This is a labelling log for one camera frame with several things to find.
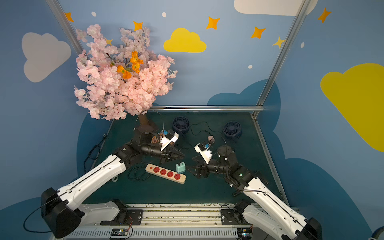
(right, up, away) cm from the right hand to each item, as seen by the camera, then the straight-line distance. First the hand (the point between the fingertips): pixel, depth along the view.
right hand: (193, 161), depth 70 cm
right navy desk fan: (+28, +14, +32) cm, 45 cm away
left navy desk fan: (-8, +18, +34) cm, 39 cm away
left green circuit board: (-36, -35, +2) cm, 51 cm away
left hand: (-4, +4, -4) cm, 7 cm away
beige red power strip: (-16, -11, +17) cm, 26 cm away
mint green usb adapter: (-6, -3, -2) cm, 7 cm away
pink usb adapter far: (+13, +7, +35) cm, 38 cm away
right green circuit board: (+25, -36, +2) cm, 44 cm away
